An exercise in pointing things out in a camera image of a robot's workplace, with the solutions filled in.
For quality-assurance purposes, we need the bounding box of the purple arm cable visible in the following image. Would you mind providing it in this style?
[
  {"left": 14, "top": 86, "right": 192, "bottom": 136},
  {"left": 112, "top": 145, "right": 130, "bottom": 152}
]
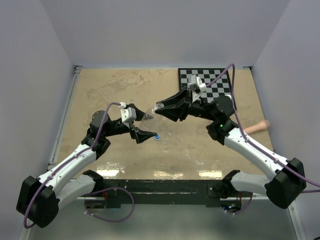
[
  {"left": 23, "top": 101, "right": 136, "bottom": 230},
  {"left": 204, "top": 63, "right": 320, "bottom": 215}
]

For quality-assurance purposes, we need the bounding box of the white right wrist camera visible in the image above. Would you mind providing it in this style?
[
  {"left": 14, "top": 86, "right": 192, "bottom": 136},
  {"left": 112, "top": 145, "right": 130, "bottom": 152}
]
[{"left": 188, "top": 74, "right": 207, "bottom": 103}]

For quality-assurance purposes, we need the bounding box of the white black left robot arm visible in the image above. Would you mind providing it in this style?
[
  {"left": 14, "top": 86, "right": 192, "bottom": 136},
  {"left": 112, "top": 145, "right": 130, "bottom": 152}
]
[{"left": 16, "top": 102, "right": 157, "bottom": 229}]

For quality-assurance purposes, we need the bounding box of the aluminium frame rail front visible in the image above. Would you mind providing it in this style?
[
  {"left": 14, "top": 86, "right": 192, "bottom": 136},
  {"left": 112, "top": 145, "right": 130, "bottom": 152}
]
[{"left": 33, "top": 177, "right": 296, "bottom": 201}]

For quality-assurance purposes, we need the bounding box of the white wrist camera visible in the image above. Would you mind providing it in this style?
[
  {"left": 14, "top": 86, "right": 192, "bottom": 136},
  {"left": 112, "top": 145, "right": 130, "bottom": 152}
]
[
  {"left": 188, "top": 74, "right": 207, "bottom": 103},
  {"left": 119, "top": 102, "right": 137, "bottom": 125}
]

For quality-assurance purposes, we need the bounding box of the black white checkerboard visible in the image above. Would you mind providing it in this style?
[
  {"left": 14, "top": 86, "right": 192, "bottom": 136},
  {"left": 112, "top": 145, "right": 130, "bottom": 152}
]
[{"left": 177, "top": 67, "right": 233, "bottom": 105}]

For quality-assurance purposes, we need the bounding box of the pink wooden pin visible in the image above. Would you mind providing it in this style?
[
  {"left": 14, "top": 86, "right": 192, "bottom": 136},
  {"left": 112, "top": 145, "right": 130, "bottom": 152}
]
[{"left": 244, "top": 120, "right": 270, "bottom": 135}]

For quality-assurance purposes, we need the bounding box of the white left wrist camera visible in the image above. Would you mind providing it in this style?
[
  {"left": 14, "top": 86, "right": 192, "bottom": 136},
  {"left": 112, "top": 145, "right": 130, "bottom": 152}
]
[{"left": 119, "top": 102, "right": 137, "bottom": 125}]

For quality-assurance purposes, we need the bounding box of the clear square plastic bottle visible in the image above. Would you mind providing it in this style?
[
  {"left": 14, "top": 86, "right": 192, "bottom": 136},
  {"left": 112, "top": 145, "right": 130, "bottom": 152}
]
[{"left": 139, "top": 102, "right": 164, "bottom": 132}]

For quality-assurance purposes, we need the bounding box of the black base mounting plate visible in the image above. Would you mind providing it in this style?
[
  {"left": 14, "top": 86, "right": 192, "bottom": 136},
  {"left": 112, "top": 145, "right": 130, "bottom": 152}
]
[{"left": 85, "top": 179, "right": 239, "bottom": 208}]

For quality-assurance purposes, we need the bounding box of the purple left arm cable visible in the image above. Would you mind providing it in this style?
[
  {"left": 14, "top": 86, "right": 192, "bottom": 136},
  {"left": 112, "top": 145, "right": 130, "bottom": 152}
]
[{"left": 23, "top": 101, "right": 136, "bottom": 230}]

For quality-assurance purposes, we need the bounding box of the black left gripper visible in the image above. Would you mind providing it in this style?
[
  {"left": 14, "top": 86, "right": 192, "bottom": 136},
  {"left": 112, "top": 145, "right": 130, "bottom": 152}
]
[{"left": 103, "top": 104, "right": 157, "bottom": 143}]

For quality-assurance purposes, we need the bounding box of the aluminium frame rail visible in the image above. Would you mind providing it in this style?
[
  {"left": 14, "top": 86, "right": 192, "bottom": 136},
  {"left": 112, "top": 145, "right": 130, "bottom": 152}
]
[
  {"left": 46, "top": 65, "right": 83, "bottom": 171},
  {"left": 33, "top": 177, "right": 296, "bottom": 201}
]

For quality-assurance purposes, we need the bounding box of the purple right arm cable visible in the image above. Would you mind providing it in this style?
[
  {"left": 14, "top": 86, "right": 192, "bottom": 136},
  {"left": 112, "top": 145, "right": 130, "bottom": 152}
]
[{"left": 204, "top": 63, "right": 320, "bottom": 215}]

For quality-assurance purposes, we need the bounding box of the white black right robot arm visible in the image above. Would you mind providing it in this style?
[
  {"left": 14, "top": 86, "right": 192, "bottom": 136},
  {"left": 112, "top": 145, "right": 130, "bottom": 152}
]
[{"left": 155, "top": 87, "right": 307, "bottom": 209}]

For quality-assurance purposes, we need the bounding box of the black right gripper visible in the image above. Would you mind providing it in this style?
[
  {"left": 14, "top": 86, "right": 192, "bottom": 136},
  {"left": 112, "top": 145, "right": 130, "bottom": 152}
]
[{"left": 156, "top": 86, "right": 217, "bottom": 122}]

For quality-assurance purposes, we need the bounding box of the aluminium frame rail left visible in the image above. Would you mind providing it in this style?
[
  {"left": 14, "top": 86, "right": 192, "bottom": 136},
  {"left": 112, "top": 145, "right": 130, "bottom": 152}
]
[{"left": 46, "top": 65, "right": 83, "bottom": 171}]

